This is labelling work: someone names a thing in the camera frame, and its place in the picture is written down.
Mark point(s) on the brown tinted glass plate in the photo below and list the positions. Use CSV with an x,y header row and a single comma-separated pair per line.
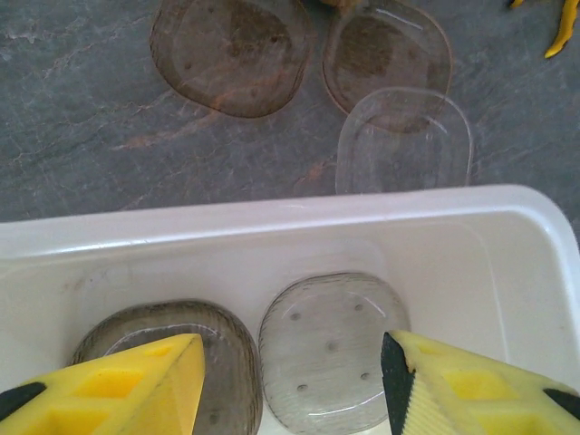
x,y
233,54
385,54

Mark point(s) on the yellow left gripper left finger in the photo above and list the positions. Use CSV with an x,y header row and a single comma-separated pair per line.
x,y
113,389

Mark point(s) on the grey tinted glass plate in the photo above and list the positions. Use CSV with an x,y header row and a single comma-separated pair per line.
x,y
226,326

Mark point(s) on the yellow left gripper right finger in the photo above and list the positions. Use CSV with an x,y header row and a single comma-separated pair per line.
x,y
476,389

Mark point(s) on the white plastic bin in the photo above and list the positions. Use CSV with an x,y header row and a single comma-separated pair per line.
x,y
272,235

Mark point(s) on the clear glass plate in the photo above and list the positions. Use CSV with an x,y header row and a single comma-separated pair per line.
x,y
403,149
331,344

